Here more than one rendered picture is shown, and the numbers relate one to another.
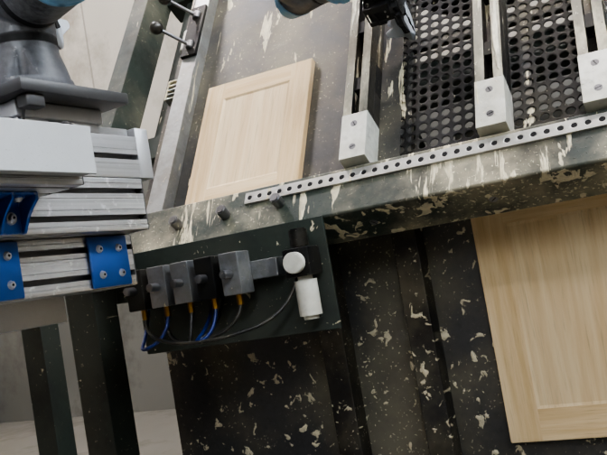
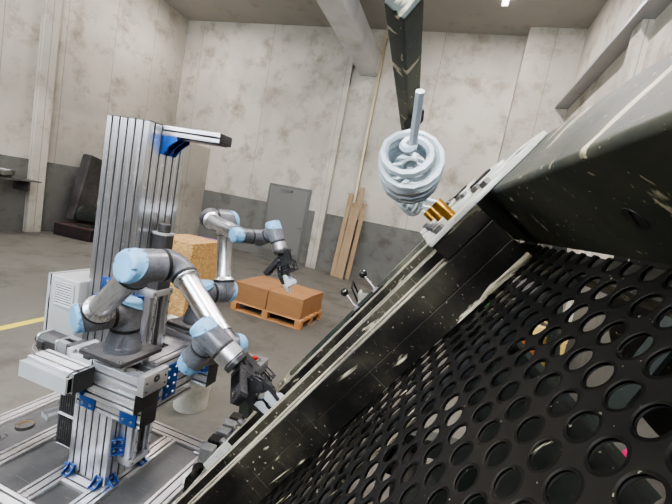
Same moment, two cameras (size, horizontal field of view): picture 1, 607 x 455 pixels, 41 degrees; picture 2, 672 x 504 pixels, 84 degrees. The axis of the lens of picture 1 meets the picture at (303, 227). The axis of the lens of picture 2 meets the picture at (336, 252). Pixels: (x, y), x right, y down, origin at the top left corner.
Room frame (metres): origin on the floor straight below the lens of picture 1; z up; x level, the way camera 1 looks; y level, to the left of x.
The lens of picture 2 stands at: (1.71, -1.28, 1.80)
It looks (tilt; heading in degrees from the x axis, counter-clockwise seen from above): 7 degrees down; 76
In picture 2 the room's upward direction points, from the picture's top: 11 degrees clockwise
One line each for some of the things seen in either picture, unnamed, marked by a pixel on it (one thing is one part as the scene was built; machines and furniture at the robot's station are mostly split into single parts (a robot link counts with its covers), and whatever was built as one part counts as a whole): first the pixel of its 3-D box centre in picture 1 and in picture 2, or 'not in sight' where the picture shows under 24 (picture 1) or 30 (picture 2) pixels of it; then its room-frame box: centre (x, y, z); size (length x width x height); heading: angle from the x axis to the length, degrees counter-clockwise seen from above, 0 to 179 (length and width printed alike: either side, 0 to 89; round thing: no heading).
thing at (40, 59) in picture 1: (24, 72); (123, 337); (1.28, 0.40, 1.09); 0.15 x 0.15 x 0.10
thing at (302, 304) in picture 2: not in sight; (278, 300); (2.39, 4.42, 0.22); 1.27 x 0.92 x 0.44; 153
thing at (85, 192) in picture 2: not in sight; (93, 197); (-1.89, 8.78, 0.98); 1.17 x 1.15 x 1.95; 150
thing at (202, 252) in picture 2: not in sight; (181, 300); (1.22, 2.50, 0.63); 0.50 x 0.42 x 1.25; 62
